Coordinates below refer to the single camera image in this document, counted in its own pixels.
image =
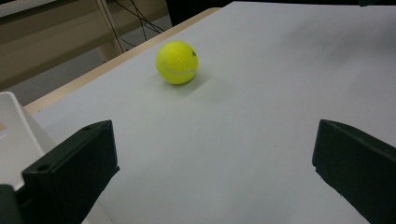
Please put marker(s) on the white foam board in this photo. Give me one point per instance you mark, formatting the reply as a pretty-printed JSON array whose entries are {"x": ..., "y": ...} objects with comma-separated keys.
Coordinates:
[{"x": 249, "y": 124}]

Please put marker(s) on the white plastic tray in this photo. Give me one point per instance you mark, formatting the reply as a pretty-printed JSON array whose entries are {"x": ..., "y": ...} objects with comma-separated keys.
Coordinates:
[{"x": 15, "y": 140}]

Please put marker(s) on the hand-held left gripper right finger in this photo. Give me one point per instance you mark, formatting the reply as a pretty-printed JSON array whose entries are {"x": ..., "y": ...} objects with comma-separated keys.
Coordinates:
[{"x": 358, "y": 165}]

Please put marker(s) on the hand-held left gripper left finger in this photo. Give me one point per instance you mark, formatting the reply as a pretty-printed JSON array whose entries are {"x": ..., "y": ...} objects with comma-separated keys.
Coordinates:
[{"x": 71, "y": 168}]

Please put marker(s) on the beige wooden bench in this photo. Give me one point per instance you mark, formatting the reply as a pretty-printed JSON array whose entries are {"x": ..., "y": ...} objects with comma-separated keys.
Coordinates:
[{"x": 46, "y": 46}]

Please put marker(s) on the yellow tennis ball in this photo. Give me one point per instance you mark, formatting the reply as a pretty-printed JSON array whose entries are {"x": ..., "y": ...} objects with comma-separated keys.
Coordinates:
[{"x": 176, "y": 62}]

